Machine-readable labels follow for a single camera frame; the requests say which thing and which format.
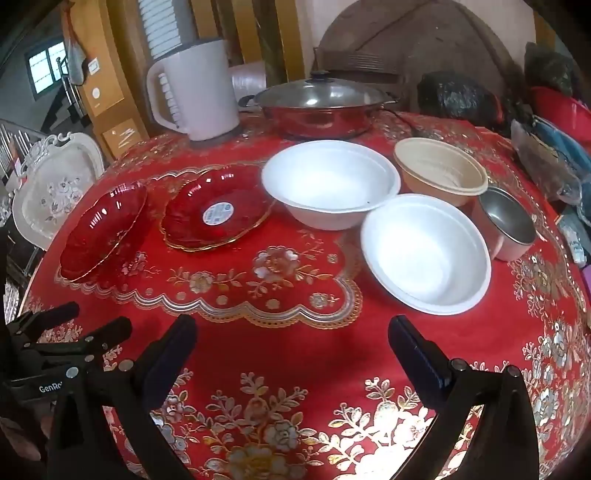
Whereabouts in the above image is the glass pot lid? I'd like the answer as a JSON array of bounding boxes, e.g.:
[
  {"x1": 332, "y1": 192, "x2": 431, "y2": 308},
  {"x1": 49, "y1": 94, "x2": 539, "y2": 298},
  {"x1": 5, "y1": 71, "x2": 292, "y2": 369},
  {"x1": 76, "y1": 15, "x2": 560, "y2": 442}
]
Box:
[{"x1": 254, "y1": 69, "x2": 384, "y2": 112}]

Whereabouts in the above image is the round brown wooden board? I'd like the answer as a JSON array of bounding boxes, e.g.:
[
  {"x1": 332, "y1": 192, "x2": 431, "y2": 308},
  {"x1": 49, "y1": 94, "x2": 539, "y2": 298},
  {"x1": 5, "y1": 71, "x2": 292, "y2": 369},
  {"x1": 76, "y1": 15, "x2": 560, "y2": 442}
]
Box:
[{"x1": 316, "y1": 0, "x2": 522, "y2": 88}]

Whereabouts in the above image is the white plate with red rim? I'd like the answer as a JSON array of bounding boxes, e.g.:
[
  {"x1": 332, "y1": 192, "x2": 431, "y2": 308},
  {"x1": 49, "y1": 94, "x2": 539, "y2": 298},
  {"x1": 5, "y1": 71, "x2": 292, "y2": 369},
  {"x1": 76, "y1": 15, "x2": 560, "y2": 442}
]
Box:
[{"x1": 261, "y1": 140, "x2": 402, "y2": 230}]

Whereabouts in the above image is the red floral tablecloth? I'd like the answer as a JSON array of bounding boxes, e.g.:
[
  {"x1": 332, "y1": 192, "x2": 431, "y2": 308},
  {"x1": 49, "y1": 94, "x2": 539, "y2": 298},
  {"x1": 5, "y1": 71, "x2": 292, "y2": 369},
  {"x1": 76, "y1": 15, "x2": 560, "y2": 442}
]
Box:
[{"x1": 16, "y1": 108, "x2": 591, "y2": 480}]

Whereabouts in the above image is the red plastic basin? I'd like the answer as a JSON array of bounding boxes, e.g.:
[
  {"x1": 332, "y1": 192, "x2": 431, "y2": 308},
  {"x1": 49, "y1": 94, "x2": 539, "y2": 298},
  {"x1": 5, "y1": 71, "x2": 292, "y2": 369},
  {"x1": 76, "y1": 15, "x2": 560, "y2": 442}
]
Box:
[{"x1": 529, "y1": 85, "x2": 591, "y2": 134}]

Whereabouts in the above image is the white ornate chair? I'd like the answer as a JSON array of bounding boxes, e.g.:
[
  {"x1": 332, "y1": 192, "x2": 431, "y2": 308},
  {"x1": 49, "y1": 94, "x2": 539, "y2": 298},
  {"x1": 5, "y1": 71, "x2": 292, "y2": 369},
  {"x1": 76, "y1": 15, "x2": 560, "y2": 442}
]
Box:
[{"x1": 11, "y1": 131, "x2": 106, "y2": 252}]

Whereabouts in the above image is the metal stair railing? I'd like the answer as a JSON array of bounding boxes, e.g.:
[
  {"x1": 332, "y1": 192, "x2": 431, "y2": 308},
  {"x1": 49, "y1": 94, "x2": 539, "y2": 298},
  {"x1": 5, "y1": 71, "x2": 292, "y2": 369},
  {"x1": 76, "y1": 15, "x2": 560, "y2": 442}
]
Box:
[{"x1": 0, "y1": 119, "x2": 47, "y2": 174}]

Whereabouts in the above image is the clear plastic bag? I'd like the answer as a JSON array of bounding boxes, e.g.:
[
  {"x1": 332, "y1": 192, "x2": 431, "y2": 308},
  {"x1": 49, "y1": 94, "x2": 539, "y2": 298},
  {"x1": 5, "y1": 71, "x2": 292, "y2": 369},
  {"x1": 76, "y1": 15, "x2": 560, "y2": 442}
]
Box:
[{"x1": 510, "y1": 119, "x2": 583, "y2": 204}]

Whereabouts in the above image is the white foam bowl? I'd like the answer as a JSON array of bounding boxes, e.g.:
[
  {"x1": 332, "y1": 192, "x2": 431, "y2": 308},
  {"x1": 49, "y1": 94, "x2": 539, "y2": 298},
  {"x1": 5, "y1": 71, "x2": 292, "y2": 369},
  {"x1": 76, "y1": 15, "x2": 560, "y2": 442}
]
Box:
[{"x1": 360, "y1": 194, "x2": 492, "y2": 316}]

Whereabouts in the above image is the brown cardboard box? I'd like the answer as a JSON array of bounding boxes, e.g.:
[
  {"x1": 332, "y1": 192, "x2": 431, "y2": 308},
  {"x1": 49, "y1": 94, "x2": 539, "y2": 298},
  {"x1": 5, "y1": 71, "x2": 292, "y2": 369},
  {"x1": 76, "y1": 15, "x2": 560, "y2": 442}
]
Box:
[
  {"x1": 102, "y1": 119, "x2": 148, "y2": 160},
  {"x1": 76, "y1": 46, "x2": 126, "y2": 120}
]

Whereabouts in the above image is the pink steel-lined bowl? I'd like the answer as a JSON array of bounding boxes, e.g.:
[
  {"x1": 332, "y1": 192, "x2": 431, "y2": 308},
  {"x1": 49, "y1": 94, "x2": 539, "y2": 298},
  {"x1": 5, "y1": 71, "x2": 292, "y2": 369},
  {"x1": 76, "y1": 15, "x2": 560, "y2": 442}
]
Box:
[{"x1": 471, "y1": 186, "x2": 537, "y2": 261}]

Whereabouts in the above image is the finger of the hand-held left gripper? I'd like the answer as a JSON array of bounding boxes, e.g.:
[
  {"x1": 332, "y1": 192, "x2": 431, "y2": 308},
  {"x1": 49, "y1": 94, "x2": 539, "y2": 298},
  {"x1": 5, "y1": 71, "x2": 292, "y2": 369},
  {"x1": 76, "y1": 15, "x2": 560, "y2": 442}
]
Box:
[
  {"x1": 28, "y1": 317, "x2": 134, "y2": 370},
  {"x1": 4, "y1": 301, "x2": 80, "y2": 344}
]

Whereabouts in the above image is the beige plastic bowl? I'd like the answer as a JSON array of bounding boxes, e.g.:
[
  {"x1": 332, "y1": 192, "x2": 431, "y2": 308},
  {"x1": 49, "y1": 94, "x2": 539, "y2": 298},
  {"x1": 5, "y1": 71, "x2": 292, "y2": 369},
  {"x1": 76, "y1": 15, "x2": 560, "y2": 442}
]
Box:
[{"x1": 393, "y1": 137, "x2": 489, "y2": 208}]

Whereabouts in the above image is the black power cord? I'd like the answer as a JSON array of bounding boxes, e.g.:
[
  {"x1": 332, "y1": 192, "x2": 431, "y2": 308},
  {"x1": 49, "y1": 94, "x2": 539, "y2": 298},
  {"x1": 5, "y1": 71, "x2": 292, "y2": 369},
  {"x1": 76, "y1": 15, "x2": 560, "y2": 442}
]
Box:
[{"x1": 382, "y1": 110, "x2": 422, "y2": 139}]

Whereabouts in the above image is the blue bag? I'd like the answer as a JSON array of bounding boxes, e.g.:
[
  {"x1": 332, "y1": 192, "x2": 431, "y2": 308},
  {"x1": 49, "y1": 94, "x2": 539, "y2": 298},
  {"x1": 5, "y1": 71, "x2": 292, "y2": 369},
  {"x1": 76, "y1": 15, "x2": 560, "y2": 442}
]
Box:
[{"x1": 531, "y1": 115, "x2": 591, "y2": 181}]

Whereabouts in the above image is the stainless steel pot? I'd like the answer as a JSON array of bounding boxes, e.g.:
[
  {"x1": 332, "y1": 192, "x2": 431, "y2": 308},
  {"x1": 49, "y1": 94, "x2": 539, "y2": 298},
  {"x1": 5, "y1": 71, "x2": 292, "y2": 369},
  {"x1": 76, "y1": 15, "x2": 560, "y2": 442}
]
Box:
[{"x1": 239, "y1": 95, "x2": 400, "y2": 139}]

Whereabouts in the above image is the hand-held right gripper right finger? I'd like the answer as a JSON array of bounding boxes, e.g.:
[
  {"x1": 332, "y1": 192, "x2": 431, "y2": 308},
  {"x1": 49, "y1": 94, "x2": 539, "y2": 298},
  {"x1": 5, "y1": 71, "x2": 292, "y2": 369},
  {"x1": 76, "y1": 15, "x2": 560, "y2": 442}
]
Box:
[{"x1": 388, "y1": 315, "x2": 541, "y2": 480}]

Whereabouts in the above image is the window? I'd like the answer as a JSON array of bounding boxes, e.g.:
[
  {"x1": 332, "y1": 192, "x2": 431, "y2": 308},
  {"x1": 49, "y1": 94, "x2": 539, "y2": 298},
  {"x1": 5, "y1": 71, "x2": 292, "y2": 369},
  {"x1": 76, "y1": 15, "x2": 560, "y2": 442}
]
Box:
[{"x1": 25, "y1": 39, "x2": 68, "y2": 97}]

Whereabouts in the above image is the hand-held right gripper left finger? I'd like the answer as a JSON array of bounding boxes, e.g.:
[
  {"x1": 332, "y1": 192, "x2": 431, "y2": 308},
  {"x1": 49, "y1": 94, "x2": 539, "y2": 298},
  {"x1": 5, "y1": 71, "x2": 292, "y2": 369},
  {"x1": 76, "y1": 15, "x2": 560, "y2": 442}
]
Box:
[{"x1": 48, "y1": 315, "x2": 198, "y2": 480}]

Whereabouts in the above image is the white ribbed panel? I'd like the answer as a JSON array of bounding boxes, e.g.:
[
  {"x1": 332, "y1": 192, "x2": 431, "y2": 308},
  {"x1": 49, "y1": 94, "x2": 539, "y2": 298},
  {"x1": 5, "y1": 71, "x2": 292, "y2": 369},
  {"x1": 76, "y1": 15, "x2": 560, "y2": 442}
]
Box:
[{"x1": 137, "y1": 0, "x2": 185, "y2": 61}]

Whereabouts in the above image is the white electric kettle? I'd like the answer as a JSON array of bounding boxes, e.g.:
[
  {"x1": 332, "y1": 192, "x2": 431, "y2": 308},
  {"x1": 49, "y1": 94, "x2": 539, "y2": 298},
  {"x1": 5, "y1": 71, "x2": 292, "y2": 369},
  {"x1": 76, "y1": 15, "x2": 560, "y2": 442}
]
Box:
[{"x1": 147, "y1": 38, "x2": 241, "y2": 141}]

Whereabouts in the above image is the black plastic bag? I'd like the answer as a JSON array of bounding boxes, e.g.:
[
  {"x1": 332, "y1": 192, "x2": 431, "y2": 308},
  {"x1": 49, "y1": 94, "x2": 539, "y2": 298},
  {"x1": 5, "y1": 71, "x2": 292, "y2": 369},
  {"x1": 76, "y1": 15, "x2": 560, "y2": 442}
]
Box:
[
  {"x1": 524, "y1": 42, "x2": 583, "y2": 97},
  {"x1": 418, "y1": 71, "x2": 504, "y2": 127}
]

